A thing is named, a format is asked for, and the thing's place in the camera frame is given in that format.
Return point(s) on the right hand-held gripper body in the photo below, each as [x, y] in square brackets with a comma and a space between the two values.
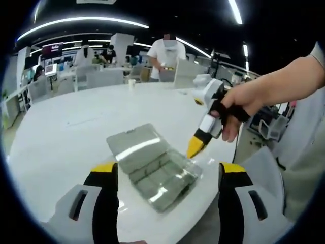
[210, 91]

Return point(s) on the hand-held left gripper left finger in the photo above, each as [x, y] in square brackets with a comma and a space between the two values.
[68, 218]

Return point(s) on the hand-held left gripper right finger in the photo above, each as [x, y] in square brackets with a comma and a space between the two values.
[264, 218]

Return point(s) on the clear grey guide fixture box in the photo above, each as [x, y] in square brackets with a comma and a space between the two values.
[157, 175]

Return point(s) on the person's right hand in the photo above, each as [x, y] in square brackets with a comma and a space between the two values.
[240, 104]

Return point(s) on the person's left hand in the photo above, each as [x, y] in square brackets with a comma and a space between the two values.
[137, 242]

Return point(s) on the white upright panel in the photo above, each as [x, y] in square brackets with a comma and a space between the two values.
[190, 75]

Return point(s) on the person's light grey shirt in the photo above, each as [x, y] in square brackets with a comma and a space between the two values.
[307, 157]

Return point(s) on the white paper cup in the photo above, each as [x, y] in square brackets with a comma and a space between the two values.
[132, 83]

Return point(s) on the red wall screen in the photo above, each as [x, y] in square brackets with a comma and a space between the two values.
[52, 50]

